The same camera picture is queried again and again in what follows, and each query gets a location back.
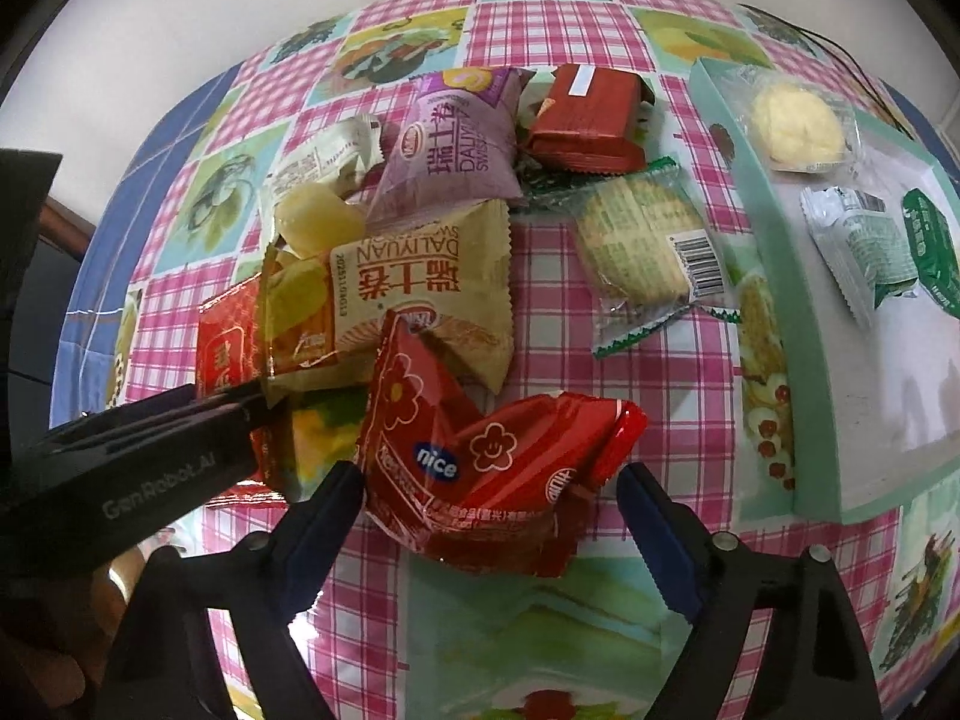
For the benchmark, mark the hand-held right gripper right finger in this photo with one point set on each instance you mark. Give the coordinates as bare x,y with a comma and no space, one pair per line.
664,532

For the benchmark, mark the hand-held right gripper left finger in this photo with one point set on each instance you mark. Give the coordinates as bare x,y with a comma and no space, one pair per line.
330,517

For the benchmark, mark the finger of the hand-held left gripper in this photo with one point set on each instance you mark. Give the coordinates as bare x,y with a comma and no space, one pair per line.
217,412

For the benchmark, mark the red and gold snack packet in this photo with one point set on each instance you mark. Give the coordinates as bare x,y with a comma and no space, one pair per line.
225,345

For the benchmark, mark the yellow and orange snack packet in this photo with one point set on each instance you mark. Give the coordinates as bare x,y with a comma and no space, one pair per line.
300,315

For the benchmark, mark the red flower print snack packet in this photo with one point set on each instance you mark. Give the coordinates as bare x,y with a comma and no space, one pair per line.
480,465

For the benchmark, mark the light green shallow box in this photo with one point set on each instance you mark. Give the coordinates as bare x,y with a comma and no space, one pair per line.
862,390

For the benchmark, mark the beige cake roll packet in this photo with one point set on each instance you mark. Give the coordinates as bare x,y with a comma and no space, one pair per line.
427,285

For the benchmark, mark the white and green snack packet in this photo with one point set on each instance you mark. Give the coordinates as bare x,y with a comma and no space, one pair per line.
322,157

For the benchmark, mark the clear cracker packet green trim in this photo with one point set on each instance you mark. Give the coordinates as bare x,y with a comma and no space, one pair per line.
637,240

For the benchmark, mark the silver snack packet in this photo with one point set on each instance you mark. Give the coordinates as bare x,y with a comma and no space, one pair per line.
855,240

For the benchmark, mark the purple cake roll packet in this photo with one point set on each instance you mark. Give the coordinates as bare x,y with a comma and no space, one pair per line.
457,142

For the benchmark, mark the yellow cake packet green ends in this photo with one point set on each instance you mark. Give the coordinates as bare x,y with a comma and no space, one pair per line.
930,240

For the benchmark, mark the dark red snack packet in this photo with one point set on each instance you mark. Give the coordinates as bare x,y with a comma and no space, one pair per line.
592,120

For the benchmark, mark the clear packet round white cake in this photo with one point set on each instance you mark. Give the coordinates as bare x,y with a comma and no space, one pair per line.
795,120

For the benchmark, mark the person's left hand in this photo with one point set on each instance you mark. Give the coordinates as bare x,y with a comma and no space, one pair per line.
67,637

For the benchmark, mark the pink checked printed tablecloth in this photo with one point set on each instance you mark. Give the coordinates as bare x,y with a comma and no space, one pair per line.
570,390

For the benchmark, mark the black cabinet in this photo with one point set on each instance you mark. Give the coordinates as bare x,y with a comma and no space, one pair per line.
22,277

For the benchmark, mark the brown wooden frame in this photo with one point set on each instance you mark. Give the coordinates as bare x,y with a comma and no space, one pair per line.
71,229

